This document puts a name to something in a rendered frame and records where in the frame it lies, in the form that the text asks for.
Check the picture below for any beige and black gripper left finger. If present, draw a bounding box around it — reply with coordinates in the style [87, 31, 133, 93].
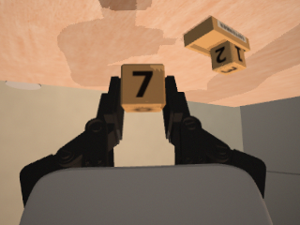
[20, 76, 125, 207]

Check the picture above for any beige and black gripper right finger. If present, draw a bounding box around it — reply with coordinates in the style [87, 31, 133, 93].
[162, 76, 266, 198]

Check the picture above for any wooden number cube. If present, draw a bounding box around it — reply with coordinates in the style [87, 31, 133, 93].
[210, 40, 246, 75]
[121, 64, 166, 113]

